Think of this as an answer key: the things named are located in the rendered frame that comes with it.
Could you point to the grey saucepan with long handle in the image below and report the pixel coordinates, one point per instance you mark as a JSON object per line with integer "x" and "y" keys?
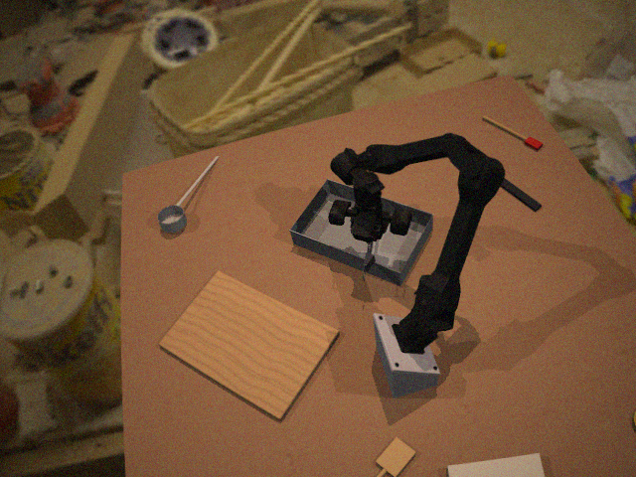
{"x": 173, "y": 218}

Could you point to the grey metal roasting tin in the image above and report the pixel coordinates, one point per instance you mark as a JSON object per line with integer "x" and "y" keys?
{"x": 394, "y": 254}

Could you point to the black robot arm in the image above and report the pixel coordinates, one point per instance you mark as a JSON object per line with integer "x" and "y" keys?
{"x": 480, "y": 177}

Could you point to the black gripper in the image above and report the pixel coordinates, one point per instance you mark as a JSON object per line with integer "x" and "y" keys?
{"x": 400, "y": 221}

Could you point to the black spatula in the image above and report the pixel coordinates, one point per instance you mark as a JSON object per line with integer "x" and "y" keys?
{"x": 523, "y": 197}

